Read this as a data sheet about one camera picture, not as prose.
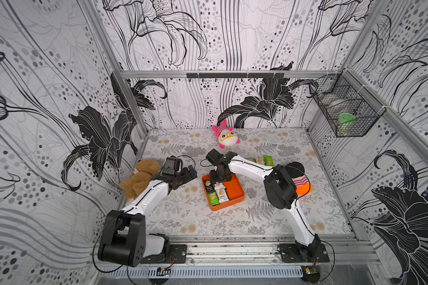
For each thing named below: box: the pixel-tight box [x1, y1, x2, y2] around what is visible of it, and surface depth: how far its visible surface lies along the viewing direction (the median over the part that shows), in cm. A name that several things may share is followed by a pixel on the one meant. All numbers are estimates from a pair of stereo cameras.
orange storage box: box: [201, 173, 245, 212], surface depth 90 cm
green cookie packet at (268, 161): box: [263, 154, 275, 167], surface depth 105 cm
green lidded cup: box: [337, 112, 357, 136], surface depth 80 cm
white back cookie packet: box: [214, 181, 225, 190], surface depth 92 cm
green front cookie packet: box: [208, 191, 221, 207], surface depth 88 cm
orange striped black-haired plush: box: [285, 161, 314, 196], surface depth 91 cm
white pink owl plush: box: [212, 119, 241, 150], surface depth 110 cm
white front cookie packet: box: [214, 182, 230, 204], surface depth 90 cm
